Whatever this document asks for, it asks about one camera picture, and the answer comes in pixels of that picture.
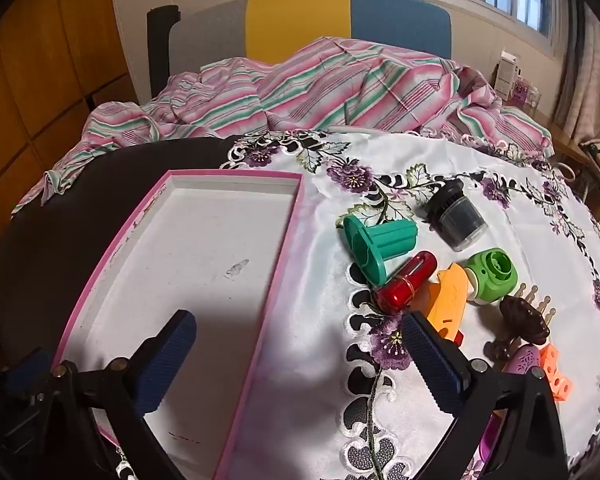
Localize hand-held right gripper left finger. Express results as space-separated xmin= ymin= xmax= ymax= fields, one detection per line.
xmin=40 ymin=309 xmax=198 ymax=480

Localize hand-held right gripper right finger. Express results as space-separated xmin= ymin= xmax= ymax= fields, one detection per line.
xmin=401 ymin=311 xmax=570 ymax=480

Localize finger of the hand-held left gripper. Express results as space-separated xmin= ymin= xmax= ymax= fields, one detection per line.
xmin=0 ymin=347 xmax=56 ymax=441

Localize orange plastic piece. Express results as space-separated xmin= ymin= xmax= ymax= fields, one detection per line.
xmin=425 ymin=262 xmax=470 ymax=346

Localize purple oval soap box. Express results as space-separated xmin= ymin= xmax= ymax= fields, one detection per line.
xmin=500 ymin=347 xmax=546 ymax=376

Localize purple plastic toy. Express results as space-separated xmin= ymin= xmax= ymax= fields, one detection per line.
xmin=477 ymin=412 xmax=506 ymax=463

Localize pink-rimmed white tray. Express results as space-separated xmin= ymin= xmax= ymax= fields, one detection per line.
xmin=50 ymin=170 xmax=306 ymax=480

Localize wooden pin brush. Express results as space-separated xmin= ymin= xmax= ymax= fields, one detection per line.
xmin=514 ymin=284 xmax=557 ymax=328

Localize red metallic cylinder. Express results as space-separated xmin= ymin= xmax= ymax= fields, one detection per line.
xmin=372 ymin=250 xmax=439 ymax=315

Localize white floral embroidered tablecloth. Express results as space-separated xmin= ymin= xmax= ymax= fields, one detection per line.
xmin=115 ymin=130 xmax=600 ymax=480

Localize orange plastic cube block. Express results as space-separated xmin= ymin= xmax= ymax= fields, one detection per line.
xmin=539 ymin=342 xmax=576 ymax=403

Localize green ribbed plastic toy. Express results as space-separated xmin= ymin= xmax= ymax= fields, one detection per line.
xmin=336 ymin=214 xmax=419 ymax=285

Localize black square container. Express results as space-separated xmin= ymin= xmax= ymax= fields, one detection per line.
xmin=425 ymin=178 xmax=486 ymax=252

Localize wooden side desk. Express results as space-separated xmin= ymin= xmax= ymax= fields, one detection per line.
xmin=535 ymin=110 xmax=600 ymax=241

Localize wooden cabinet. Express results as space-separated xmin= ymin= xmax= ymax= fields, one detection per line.
xmin=0 ymin=0 xmax=146 ymax=261

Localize purple packets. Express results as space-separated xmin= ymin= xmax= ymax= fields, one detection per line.
xmin=512 ymin=77 xmax=541 ymax=111

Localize pink green striped sheet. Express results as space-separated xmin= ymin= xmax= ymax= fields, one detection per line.
xmin=11 ymin=36 xmax=556 ymax=216

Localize white carton box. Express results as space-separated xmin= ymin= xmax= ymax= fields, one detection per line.
xmin=495 ymin=50 xmax=521 ymax=101

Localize beige checked curtain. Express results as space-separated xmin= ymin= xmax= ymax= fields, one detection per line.
xmin=555 ymin=0 xmax=600 ymax=136

